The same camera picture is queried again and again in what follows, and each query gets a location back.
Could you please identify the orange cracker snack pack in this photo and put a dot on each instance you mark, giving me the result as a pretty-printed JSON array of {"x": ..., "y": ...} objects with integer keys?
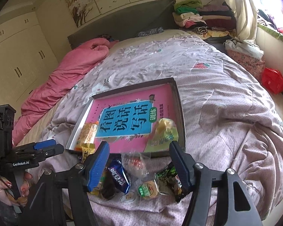
[{"x": 87, "y": 135}]

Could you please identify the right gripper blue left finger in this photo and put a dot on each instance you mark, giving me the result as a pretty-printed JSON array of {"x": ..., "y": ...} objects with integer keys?
[{"x": 95, "y": 165}]

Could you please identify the floral fabric bundle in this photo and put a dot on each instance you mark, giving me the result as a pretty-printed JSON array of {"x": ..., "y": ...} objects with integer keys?
[{"x": 248, "y": 56}]

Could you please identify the red plastic bag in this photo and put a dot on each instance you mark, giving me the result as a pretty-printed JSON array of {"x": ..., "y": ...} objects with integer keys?
[{"x": 272, "y": 80}]

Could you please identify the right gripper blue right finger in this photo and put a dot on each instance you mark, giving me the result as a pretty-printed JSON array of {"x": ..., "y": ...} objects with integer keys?
[{"x": 184, "y": 165}]

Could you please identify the pile of folded clothes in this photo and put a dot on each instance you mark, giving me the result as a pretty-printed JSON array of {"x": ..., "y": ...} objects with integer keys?
[{"x": 207, "y": 21}]

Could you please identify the grey bed headboard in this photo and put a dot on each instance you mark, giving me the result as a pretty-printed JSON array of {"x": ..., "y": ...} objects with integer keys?
[{"x": 128, "y": 22}]

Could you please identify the pink book in tray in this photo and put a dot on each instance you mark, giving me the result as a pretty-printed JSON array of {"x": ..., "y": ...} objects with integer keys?
[{"x": 127, "y": 119}]

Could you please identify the lilac floral quilt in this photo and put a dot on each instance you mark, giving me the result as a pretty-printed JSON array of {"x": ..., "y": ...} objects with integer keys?
[{"x": 230, "y": 119}]

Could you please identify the yellow snack bar pack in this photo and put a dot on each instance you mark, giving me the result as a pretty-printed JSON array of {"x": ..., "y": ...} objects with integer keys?
[{"x": 87, "y": 149}]

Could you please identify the blue chocolate snack pack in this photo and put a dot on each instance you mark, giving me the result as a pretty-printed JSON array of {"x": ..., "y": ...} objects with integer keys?
[{"x": 120, "y": 177}]

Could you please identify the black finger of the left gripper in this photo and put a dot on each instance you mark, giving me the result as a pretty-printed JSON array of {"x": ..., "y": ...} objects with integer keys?
[{"x": 50, "y": 151}]

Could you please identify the grey shallow box tray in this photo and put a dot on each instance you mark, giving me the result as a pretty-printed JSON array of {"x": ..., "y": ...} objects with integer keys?
[{"x": 70, "y": 146}]

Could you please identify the black green pea snack bag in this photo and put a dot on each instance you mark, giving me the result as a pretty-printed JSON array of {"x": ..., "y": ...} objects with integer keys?
[{"x": 169, "y": 182}]

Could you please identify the pink blanket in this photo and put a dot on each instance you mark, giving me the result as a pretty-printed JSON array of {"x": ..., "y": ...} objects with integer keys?
[{"x": 73, "y": 67}]

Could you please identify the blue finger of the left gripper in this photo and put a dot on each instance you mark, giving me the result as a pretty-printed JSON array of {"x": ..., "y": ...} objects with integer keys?
[{"x": 44, "y": 144}]

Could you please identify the left hand red nails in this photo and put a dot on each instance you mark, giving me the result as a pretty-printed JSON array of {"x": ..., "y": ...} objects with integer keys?
[{"x": 6, "y": 198}]

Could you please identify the clear pink candy bag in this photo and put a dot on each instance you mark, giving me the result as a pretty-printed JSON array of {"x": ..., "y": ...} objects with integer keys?
[{"x": 136, "y": 164}]

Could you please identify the green round cookie pack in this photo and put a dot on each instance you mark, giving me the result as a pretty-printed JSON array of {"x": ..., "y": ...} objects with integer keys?
[{"x": 150, "y": 190}]

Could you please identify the green clear pastry snack bag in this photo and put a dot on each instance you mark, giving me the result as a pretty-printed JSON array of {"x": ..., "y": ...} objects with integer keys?
[{"x": 165, "y": 131}]

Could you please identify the cream wardrobe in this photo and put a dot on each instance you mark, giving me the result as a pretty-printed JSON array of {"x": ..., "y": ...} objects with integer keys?
[{"x": 26, "y": 59}]

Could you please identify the cream curtain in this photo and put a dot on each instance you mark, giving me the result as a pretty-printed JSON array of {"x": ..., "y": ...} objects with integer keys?
[{"x": 245, "y": 14}]

